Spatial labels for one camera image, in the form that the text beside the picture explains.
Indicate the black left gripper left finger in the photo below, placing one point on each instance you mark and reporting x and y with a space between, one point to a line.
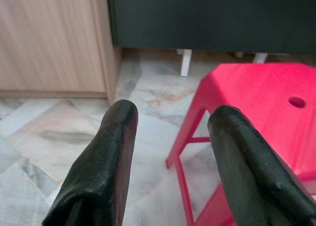
103 161

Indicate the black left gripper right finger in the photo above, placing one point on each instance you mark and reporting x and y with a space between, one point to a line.
247 166

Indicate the red plastic stool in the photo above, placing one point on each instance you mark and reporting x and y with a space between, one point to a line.
259 87

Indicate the white cabinet leg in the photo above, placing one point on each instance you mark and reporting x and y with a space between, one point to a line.
260 58
185 62

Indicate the light wooden cabinet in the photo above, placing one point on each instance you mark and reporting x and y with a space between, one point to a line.
49 38

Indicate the dark grey cabinet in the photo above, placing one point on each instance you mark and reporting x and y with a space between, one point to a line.
209 18

